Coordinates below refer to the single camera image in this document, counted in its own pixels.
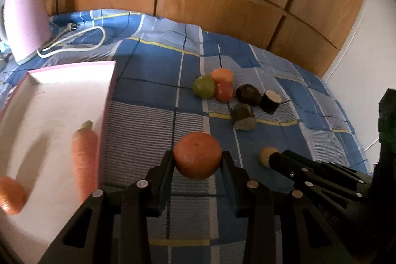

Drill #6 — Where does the dark eggplant piece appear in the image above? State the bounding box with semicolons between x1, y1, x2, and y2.
259;90;283;115

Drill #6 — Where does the green apple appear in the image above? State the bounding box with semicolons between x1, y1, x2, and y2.
192;75;216;98

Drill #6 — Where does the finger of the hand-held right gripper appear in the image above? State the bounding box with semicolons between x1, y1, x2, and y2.
282;149;373;187
269;153;367;210

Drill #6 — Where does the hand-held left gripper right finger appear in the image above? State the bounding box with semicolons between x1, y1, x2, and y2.
221;151;355;264

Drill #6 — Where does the blue plaid bedsheet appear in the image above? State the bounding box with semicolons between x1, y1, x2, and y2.
0;9;370;264

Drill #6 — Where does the white power cable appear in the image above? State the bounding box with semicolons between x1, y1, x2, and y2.
37;22;106;59

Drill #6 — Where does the pink electric kettle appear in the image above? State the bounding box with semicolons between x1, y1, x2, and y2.
1;0;52;64

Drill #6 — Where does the red tomato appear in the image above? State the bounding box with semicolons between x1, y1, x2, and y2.
215;83;234;102

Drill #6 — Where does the pink tray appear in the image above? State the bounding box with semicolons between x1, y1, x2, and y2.
0;61;117;264

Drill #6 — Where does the small yellow potato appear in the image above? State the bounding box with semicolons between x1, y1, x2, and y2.
259;147;279;167

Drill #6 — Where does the dark round fruit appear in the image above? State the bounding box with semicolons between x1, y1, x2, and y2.
236;84;262;106

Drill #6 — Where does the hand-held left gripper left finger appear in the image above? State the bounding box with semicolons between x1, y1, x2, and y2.
40;150;177;264

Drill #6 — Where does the large orange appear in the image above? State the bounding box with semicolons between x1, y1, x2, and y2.
173;132;223;180

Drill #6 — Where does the carrot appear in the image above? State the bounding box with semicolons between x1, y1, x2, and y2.
72;121;99;206

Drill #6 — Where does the small orange persimmon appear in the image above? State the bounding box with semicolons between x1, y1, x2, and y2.
211;68;234;86

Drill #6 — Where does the green cucumber piece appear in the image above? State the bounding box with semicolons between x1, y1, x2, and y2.
230;103;257;131

